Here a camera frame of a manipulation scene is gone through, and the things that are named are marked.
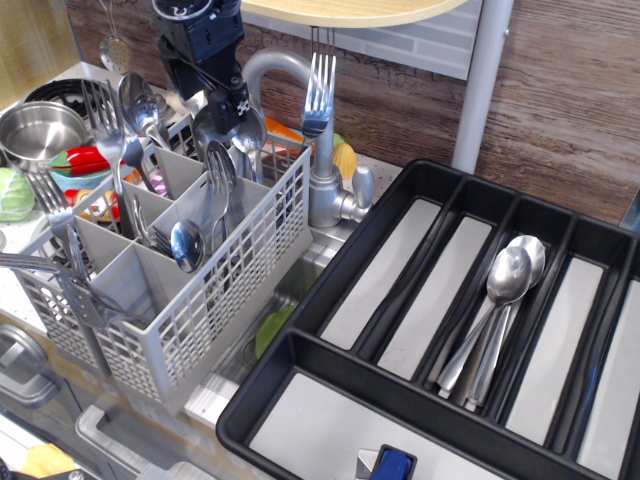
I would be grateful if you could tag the hanging steel skimmer ladle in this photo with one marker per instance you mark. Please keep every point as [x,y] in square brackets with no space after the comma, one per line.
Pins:
[114,52]

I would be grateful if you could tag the grey plastic cutlery basket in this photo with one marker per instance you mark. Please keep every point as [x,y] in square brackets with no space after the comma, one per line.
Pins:
[179,324]

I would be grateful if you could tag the black cutlery tray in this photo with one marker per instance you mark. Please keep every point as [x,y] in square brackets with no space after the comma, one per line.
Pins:
[355,367]

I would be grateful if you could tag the steel cooking pot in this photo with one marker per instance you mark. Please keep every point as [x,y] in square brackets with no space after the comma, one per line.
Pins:
[33,133]

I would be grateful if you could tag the small steel fork centre basket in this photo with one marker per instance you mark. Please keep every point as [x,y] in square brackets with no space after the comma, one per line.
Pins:
[222,176]

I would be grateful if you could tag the teal toy bowl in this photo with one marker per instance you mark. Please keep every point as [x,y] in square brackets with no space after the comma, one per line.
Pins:
[87,182]

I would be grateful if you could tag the steel spoon pair rear basket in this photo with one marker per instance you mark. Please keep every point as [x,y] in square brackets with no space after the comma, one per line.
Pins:
[251,145]

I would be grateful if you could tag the steel spoon front basket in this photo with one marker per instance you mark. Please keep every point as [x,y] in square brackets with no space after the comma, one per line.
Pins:
[187,245]

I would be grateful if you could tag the blue object bottom edge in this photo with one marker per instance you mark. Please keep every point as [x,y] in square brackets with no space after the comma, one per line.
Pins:
[393,464]

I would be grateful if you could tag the steel spoon upper left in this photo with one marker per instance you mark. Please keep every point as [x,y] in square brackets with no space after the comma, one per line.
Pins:
[140,108]

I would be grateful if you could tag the black stove burner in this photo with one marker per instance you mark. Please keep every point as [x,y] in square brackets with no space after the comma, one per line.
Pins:
[67,92]

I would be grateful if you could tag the red toy pepper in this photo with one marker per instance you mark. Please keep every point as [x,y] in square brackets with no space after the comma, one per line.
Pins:
[79,162]

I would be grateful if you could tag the steel fork rear basket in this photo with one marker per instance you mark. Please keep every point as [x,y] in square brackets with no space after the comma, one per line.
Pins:
[193,105]

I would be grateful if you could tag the orange toy carrot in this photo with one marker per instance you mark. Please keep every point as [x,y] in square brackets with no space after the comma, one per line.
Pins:
[277,128]

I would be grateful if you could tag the steel spoon in tray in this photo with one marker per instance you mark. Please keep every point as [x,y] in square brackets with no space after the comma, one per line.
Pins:
[507,281]
[535,251]

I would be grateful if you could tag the steel fork far left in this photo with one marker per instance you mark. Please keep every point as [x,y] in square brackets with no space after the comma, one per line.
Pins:
[53,202]

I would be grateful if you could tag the rear steel spoon in tray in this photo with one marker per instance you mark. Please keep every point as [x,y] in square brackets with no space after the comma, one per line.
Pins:
[535,251]

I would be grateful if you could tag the light wooden round shelf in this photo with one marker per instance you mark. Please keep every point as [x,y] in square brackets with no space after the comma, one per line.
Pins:
[350,13]

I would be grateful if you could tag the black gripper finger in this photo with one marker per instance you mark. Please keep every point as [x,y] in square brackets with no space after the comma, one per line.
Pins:
[228,103]
[182,75]

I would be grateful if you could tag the yellow toy corn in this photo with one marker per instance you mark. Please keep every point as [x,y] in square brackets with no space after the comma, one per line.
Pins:
[345,159]

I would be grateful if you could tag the tall steel fork by faucet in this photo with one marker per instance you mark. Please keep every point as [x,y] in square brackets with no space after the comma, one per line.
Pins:
[318,106]

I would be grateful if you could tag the front steel spoon in tray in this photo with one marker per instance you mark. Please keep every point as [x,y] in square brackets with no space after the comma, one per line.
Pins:
[507,281]

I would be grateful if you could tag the green toy cabbage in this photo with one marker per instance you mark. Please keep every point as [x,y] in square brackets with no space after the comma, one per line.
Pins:
[17,197]

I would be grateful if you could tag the large steel fork left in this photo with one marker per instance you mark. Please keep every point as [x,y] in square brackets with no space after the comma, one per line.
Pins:
[108,132]

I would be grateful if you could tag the grey metal faucet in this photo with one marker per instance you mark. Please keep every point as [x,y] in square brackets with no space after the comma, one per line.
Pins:
[330,203]

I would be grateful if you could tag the green toy in sink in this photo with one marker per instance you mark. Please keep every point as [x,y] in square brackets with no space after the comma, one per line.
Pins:
[270,328]

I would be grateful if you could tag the big steel spoon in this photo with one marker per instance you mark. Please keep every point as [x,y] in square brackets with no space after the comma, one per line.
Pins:
[204,130]

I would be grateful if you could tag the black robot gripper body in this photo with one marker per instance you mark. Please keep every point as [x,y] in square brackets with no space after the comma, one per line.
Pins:
[200,33]

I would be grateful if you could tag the steel fork lying front left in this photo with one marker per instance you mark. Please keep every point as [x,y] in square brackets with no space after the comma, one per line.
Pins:
[91,307]

